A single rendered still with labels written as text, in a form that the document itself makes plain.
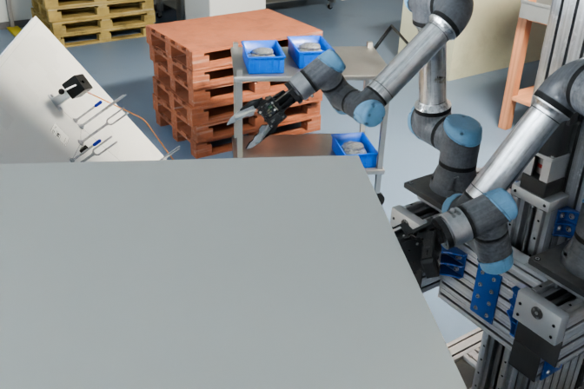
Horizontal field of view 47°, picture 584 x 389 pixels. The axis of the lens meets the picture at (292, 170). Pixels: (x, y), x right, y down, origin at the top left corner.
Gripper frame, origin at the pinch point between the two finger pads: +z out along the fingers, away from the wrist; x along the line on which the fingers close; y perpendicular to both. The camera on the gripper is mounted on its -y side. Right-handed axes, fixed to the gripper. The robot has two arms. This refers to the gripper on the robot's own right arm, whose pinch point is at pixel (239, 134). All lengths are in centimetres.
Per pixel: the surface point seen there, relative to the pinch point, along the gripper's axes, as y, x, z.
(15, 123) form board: 46, -37, 31
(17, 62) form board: 25, -49, 28
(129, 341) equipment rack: 144, -14, 4
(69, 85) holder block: 26, -38, 22
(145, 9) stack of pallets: -587, -89, 39
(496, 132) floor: -329, 176, -138
